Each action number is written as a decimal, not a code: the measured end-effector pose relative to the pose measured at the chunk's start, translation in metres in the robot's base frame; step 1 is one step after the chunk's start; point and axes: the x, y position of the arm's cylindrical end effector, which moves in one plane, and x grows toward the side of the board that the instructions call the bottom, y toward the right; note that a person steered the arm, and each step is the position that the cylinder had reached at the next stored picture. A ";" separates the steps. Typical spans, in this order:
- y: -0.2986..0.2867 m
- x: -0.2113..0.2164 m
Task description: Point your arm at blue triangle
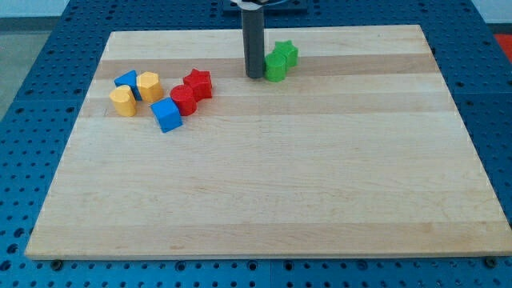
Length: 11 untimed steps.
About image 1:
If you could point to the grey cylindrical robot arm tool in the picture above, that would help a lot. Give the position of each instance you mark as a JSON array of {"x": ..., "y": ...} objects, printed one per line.
[{"x": 252, "y": 15}]

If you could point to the blue triangle block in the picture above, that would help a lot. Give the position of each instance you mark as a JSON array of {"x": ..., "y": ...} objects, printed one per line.
[{"x": 129, "y": 79}]

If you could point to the green cylinder block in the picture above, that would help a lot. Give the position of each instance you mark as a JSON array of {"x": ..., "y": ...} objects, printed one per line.
[{"x": 275, "y": 67}]

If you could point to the red star block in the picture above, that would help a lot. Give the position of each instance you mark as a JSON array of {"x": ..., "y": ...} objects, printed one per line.
[{"x": 200, "y": 83}]

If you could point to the red cylinder block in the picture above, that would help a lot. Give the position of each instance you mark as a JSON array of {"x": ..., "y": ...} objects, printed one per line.
[{"x": 183, "y": 97}]

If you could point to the blue cube block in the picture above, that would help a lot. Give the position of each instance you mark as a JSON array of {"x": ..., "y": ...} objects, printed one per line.
[{"x": 167, "y": 114}]

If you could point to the green star block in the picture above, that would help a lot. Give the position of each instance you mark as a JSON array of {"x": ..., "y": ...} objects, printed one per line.
[{"x": 289, "y": 51}]

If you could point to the light wooden board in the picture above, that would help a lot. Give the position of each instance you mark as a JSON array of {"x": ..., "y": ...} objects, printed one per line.
[{"x": 359, "y": 153}]

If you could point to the yellow hexagon block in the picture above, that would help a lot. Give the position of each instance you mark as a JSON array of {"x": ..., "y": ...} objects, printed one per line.
[{"x": 149, "y": 87}]

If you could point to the yellow heart block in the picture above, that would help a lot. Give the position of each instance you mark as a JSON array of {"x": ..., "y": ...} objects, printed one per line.
[{"x": 124, "y": 101}]

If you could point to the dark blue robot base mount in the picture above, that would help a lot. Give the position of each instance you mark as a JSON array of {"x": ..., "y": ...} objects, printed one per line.
[{"x": 234, "y": 7}]

